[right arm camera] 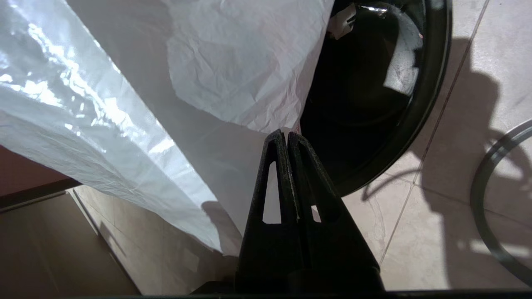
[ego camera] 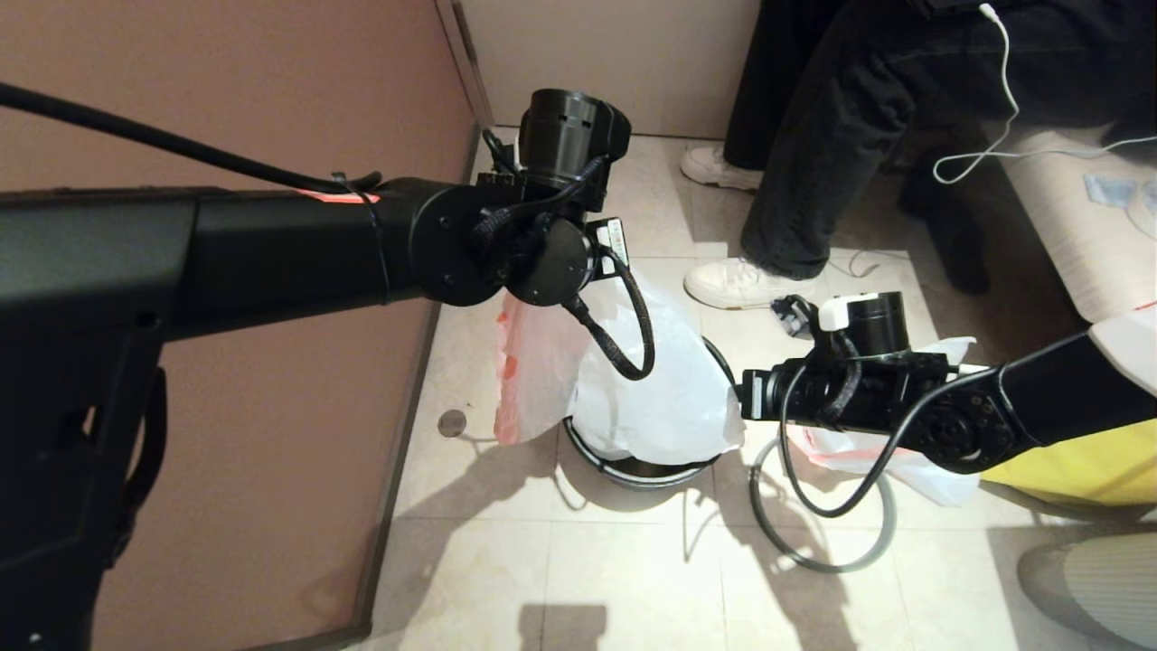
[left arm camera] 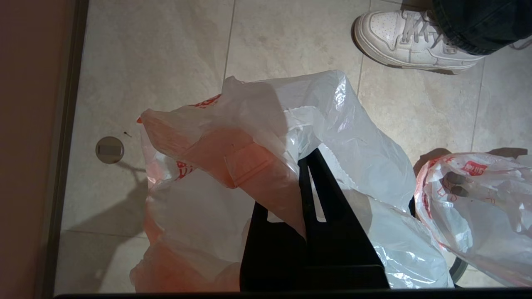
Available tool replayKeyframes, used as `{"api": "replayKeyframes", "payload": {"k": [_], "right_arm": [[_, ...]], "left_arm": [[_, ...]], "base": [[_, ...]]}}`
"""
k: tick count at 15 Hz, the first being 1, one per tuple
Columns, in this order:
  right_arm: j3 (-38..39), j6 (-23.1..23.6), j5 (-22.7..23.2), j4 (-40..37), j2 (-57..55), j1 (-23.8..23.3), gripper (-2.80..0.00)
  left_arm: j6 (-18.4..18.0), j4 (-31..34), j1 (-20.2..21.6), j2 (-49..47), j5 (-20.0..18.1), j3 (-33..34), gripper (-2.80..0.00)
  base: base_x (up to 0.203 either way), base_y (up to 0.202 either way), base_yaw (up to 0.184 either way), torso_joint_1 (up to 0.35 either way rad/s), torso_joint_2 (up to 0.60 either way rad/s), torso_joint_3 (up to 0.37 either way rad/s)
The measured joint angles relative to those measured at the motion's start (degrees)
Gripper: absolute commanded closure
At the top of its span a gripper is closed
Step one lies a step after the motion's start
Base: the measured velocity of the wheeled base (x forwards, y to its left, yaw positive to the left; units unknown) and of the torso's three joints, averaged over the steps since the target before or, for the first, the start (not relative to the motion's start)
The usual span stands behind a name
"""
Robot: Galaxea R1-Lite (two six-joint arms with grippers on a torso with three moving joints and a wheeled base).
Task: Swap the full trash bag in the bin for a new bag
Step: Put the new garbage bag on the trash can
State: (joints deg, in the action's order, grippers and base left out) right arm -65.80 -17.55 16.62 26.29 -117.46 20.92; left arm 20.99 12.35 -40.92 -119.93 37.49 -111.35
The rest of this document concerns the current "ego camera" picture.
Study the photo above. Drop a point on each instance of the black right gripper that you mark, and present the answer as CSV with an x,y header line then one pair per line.
x,y
795,393

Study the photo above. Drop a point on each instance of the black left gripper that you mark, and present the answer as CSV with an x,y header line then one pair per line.
x,y
610,244

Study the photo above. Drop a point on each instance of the fresh white plastic bag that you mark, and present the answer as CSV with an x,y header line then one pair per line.
x,y
669,398

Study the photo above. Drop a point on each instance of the used translucent trash bag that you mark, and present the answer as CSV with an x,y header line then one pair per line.
x,y
931,479

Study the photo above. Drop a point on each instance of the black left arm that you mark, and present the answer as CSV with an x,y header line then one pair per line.
x,y
226,262

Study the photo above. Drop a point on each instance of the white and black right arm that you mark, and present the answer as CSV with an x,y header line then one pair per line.
x,y
1039,398

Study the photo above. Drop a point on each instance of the black round trash bin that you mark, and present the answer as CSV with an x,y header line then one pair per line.
x,y
651,472

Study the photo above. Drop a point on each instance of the yellow fabric bag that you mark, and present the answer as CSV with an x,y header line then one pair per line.
x,y
1085,470

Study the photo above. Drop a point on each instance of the white left sneaker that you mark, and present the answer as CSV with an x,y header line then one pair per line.
x,y
741,287

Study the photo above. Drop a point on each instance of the white sneaker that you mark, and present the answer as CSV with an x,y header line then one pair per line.
x,y
719,169
741,287

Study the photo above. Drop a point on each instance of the white right sneaker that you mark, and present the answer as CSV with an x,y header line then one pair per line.
x,y
719,169

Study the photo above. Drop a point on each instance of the person's left black trouser leg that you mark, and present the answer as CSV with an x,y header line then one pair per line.
x,y
813,181

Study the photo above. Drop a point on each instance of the person's black trouser leg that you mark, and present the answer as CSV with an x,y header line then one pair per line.
x,y
759,90
813,181

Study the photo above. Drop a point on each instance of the person's right black trouser leg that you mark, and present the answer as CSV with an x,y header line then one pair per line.
x,y
759,90

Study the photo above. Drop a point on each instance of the round metal floor drain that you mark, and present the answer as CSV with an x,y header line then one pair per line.
x,y
452,422

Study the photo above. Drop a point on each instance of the light blue packet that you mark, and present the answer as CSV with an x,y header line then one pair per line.
x,y
1107,190

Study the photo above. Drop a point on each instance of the brown textured partition panel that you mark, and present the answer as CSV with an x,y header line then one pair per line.
x,y
226,90

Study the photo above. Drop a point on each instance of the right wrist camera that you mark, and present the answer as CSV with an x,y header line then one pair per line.
x,y
795,315

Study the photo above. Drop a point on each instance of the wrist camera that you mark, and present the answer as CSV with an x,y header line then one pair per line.
x,y
499,155
795,315

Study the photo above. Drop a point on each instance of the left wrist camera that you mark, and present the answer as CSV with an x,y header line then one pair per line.
x,y
499,155

